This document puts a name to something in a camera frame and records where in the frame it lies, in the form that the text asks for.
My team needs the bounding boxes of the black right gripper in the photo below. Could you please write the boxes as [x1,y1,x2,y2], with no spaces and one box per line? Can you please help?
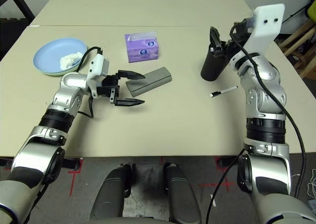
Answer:
[209,27,248,60]

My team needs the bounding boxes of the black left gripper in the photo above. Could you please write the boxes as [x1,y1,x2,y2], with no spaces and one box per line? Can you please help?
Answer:
[96,70,146,108]

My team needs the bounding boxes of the grey glasses case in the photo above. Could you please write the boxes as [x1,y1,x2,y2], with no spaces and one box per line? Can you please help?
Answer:
[125,66,173,98]

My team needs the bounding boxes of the white tissue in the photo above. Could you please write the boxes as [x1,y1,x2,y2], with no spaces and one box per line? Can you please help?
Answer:
[60,51,82,70]

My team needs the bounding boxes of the blue plastic plate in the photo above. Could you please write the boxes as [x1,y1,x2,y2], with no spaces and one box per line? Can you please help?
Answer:
[33,38,87,76]

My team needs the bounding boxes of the black plastic cup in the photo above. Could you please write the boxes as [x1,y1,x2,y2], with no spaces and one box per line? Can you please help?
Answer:
[200,44,233,82]

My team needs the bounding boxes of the purple tissue box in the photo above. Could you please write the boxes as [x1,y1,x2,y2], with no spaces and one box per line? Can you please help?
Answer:
[124,31,159,63]

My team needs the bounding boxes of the white marker with black cap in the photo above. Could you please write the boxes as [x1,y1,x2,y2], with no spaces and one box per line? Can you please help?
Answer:
[209,86,239,98]

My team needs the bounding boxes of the green plastic plate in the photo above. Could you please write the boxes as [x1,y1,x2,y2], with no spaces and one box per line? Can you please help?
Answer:
[39,65,87,77]

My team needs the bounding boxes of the thin black rod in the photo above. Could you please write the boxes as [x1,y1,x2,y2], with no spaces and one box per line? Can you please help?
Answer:
[281,0,312,24]

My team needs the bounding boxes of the yellow plastic object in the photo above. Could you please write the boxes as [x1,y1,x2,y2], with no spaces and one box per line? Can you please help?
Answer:
[305,0,316,18]

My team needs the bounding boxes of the grey robot left leg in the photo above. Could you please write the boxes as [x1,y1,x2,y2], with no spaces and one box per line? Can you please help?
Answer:
[90,163,135,221]

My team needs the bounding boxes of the grey robot leg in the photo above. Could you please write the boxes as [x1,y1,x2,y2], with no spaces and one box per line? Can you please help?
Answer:
[90,163,135,221]
[163,162,202,224]

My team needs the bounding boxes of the red floor tape cross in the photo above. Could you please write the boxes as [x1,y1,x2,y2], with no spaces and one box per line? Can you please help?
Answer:
[197,157,237,191]
[68,158,83,196]

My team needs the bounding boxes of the grey robot right leg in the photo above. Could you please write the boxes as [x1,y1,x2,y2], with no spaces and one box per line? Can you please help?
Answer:
[163,162,202,224]

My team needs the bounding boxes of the black foam mats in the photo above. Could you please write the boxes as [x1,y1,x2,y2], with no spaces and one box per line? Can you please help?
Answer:
[0,17,28,59]

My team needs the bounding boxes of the side table with yellow edge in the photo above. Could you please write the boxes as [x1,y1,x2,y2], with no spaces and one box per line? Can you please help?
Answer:
[0,0,35,22]

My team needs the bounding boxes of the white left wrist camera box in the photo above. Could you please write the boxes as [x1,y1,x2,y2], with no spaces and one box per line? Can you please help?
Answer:
[86,53,110,97]

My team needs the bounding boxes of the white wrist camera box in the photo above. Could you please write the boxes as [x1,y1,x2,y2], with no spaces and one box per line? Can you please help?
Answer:
[243,3,285,56]
[86,53,110,97]

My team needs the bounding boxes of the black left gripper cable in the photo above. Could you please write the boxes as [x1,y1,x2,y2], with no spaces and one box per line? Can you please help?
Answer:
[78,96,95,120]

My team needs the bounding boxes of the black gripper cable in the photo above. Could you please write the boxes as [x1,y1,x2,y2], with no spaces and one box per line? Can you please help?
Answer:
[206,148,247,224]
[78,96,95,120]

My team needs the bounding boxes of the black left camera cable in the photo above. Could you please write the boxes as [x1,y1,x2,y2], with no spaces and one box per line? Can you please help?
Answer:
[78,46,104,73]

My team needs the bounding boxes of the black camera cable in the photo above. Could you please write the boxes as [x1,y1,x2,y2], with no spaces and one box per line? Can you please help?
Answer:
[78,46,104,73]
[229,23,307,199]

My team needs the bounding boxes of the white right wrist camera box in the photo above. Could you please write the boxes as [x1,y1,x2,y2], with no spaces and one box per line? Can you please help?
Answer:
[243,3,285,56]

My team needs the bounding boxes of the wooden frame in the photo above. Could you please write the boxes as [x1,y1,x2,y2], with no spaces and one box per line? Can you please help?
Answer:
[276,18,316,79]

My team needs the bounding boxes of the black right camera cable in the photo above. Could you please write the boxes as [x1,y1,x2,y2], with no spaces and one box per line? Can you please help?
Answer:
[229,23,307,199]

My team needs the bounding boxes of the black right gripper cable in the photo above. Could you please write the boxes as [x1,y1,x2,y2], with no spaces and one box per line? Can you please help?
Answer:
[206,148,247,224]

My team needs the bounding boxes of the thin white cable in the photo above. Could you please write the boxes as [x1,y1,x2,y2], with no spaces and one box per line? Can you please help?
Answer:
[292,168,316,205]

